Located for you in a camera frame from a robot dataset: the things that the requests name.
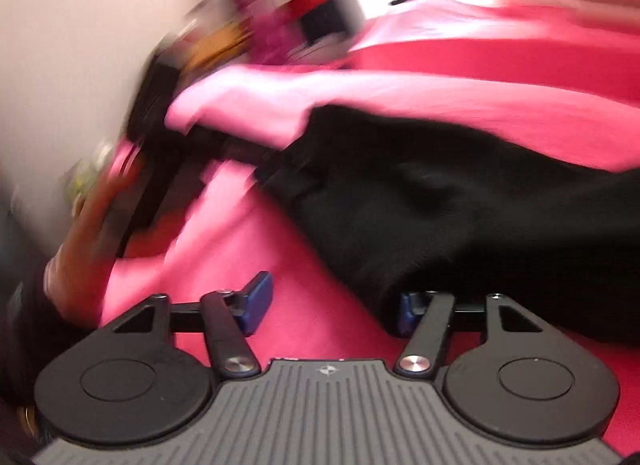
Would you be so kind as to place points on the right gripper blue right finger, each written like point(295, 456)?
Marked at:
point(411, 311)

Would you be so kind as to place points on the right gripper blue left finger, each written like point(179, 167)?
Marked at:
point(252, 302)

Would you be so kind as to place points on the black pants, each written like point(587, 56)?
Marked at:
point(394, 206)

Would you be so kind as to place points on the person's left hand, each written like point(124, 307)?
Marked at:
point(76, 278)

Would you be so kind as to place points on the pink bed sheet near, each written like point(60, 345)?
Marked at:
point(232, 232)

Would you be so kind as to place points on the wooden furniture piece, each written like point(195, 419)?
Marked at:
point(221, 45)

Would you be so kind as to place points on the pink far bed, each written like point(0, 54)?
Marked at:
point(522, 44)

